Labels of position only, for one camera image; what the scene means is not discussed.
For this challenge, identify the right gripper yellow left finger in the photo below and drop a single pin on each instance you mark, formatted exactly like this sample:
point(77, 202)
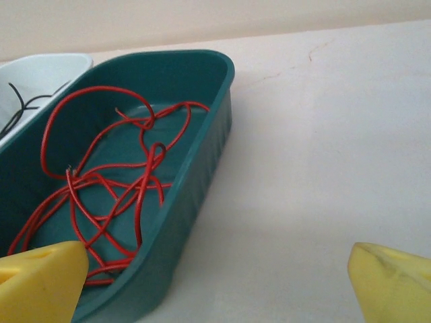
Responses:
point(37, 286)

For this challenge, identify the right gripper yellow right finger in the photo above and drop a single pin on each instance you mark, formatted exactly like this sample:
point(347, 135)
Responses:
point(394, 289)

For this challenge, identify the white plastic bin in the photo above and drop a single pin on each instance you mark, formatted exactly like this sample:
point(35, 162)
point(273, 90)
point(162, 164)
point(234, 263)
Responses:
point(43, 74)

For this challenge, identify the teal plastic bin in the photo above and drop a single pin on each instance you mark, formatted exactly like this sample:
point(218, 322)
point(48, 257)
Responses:
point(202, 151)

